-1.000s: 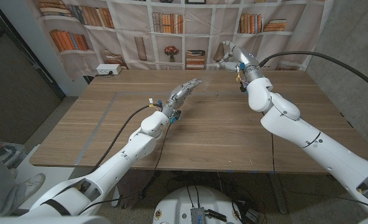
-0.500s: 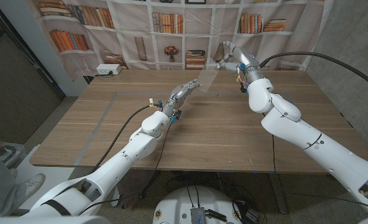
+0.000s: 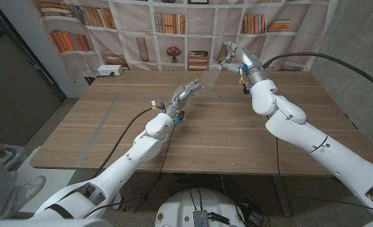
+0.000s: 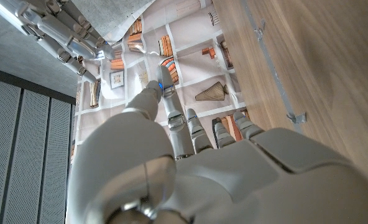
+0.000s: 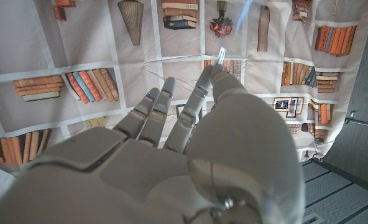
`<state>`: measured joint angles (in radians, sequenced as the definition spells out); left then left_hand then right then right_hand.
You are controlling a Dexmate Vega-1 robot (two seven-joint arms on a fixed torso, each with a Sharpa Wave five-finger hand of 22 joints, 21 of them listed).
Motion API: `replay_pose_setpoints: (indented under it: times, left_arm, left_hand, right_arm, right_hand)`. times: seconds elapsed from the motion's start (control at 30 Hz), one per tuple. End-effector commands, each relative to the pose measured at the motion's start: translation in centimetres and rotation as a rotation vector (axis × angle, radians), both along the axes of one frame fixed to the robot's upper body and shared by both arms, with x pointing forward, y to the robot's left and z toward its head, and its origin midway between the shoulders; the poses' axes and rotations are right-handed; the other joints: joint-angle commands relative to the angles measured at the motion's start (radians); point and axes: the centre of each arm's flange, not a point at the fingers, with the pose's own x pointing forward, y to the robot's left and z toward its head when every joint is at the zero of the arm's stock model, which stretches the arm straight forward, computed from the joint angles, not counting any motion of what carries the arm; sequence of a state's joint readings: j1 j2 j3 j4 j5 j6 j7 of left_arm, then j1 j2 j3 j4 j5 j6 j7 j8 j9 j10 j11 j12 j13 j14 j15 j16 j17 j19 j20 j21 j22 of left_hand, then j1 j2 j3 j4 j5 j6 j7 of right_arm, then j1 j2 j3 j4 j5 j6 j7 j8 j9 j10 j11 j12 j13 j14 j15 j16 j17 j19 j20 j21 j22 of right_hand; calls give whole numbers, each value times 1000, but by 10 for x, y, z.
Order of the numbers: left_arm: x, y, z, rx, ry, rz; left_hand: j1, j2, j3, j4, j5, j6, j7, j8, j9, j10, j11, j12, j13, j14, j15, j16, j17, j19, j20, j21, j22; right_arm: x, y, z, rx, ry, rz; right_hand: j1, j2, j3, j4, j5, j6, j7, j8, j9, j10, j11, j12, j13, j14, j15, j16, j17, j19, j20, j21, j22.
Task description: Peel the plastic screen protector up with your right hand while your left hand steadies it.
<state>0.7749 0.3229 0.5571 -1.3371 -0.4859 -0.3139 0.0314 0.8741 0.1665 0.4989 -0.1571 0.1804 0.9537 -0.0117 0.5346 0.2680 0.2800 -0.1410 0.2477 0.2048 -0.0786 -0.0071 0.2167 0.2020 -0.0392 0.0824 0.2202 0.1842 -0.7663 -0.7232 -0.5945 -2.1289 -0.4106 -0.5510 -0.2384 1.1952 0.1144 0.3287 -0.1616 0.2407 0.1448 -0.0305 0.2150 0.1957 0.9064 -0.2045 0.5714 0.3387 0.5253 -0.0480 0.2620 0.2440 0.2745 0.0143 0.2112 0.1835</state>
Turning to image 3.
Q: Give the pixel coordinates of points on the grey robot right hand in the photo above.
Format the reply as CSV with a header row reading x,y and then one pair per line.
x,y
249,61

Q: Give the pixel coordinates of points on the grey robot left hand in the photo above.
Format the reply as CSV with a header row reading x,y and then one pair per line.
x,y
181,96

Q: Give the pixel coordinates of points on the clear plastic screen protector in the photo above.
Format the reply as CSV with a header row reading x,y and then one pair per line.
x,y
211,79

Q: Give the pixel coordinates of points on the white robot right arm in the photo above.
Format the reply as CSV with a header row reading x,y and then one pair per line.
x,y
300,132

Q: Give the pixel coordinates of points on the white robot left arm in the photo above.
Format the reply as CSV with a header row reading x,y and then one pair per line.
x,y
142,151

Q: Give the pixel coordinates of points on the white power strip box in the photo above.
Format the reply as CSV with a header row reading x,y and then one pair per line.
x,y
109,70

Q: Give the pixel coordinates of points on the printed bookshelf backdrop cloth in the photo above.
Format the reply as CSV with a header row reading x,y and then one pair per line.
x,y
136,19

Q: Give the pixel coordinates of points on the brown cloth under table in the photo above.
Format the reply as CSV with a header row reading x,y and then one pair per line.
x,y
139,186

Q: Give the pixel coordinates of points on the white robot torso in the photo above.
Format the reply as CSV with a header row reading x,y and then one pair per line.
x,y
180,205

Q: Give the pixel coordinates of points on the white table foot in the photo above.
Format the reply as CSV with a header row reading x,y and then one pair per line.
x,y
119,201

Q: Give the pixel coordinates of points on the silver electronics module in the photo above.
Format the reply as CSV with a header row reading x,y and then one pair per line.
x,y
200,219

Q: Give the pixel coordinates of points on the black antenna bar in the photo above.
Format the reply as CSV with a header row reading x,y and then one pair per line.
x,y
218,218

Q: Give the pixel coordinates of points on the grey metal table leg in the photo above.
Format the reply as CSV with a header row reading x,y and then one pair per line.
x,y
281,195

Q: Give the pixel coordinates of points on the clear plastic bag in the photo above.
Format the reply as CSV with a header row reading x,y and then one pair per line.
x,y
10,156

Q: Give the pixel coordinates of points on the person in grey clothes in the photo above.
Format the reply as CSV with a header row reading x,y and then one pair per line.
x,y
0,189

